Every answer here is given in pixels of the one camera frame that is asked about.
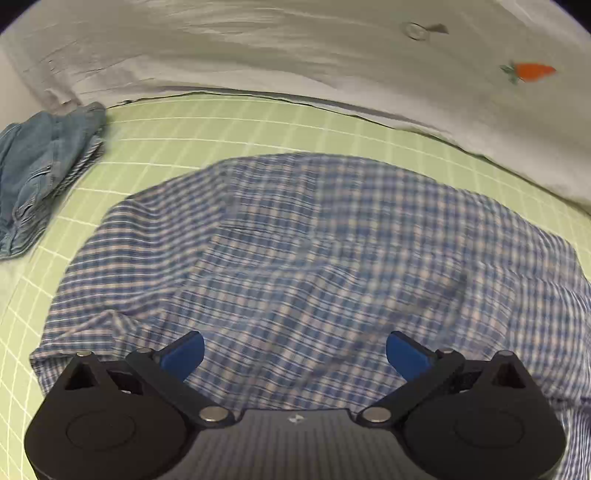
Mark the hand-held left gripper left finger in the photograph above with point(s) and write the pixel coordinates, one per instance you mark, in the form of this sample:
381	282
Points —
183	356

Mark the green grid mat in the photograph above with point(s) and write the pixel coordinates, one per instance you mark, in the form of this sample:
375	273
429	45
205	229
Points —
152	138

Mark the grey carrot print sheet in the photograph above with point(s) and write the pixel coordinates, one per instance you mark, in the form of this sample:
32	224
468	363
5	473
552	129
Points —
277	46

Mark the blue plaid shirt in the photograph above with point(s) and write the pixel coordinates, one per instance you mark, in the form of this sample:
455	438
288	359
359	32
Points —
300	258

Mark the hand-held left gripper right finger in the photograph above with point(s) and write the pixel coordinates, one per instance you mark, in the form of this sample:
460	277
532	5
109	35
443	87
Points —
407	356

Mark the blue denim garment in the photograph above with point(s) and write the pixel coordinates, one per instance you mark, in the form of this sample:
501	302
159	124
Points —
41	175

